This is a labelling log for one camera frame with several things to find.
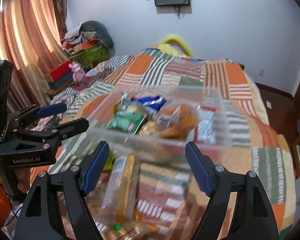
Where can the person's left hand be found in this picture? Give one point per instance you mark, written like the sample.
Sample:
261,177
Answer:
19,177

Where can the clear bag of cookies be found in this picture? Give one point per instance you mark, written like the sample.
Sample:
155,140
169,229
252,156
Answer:
176,120

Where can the patchwork striped bed quilt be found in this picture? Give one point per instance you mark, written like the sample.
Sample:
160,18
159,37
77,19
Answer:
167,196

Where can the silver foil snack packet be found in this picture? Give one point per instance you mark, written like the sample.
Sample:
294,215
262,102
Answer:
125,104

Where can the green patterned storage bag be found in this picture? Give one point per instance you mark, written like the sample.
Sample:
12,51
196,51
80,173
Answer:
90,57

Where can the grey pillow on pile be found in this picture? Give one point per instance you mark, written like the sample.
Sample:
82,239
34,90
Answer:
96,30

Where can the red snack packet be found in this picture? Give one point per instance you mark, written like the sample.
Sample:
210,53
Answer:
204,131

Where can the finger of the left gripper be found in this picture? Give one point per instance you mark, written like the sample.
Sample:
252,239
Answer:
56,134
23,118

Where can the orange pink window curtain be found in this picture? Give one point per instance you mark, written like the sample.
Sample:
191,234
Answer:
30,38

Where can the pink plush rabbit toy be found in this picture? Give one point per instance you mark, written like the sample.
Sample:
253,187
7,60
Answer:
78,72

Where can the clear plastic storage box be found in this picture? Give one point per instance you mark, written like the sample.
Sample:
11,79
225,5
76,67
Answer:
152,147

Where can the white wall socket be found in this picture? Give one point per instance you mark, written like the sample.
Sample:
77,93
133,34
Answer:
261,72

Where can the blue snack packet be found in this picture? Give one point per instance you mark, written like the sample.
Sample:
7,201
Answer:
154,102

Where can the green snack packet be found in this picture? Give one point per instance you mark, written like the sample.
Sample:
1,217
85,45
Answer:
128,122

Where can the clothes pile on chair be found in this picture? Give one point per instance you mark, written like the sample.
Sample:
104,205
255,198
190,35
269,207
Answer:
84,40

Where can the red and black box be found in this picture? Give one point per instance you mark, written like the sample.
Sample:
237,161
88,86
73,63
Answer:
59,76

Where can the green jelly cup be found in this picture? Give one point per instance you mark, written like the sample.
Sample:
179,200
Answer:
110,162

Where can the long clear biscuit sleeve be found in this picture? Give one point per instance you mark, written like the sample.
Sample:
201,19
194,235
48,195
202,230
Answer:
120,196

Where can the orange edged cracker pack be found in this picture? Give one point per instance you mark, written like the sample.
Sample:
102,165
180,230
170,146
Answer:
128,231

